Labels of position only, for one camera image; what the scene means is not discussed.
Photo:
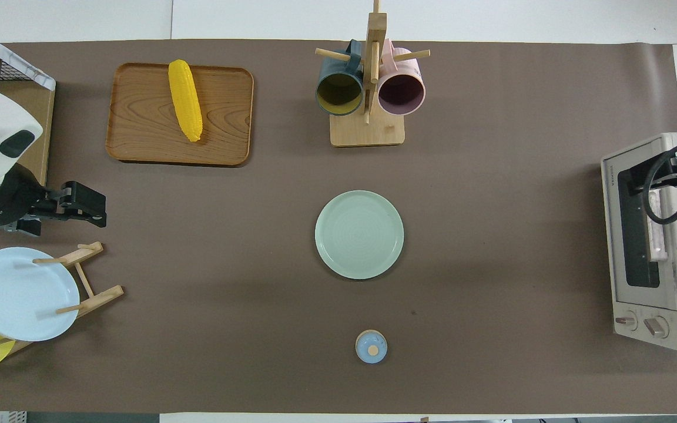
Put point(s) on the brown wooden tray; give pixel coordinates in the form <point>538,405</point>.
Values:
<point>138,129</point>

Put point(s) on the brown table mat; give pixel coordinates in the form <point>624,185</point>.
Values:
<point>491,235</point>

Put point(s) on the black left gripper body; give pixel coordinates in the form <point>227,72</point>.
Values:
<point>3,197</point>

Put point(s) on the dark blue mug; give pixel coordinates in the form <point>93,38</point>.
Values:
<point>338,94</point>

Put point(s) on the wooden mug tree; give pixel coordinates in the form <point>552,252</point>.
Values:
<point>368,132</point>

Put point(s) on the white checkered cloth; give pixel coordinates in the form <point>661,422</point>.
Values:
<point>21,64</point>

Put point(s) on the pink mug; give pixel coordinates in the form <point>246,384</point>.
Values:
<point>402,94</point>

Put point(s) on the yellow corn cob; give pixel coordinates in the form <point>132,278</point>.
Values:
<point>185,100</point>

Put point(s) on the pale green plate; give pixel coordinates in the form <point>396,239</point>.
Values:
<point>359,235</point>

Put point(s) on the light blue plate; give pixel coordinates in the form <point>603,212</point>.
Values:
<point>21,296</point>

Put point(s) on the wooden plate rack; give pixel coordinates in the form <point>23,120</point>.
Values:
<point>100,298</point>

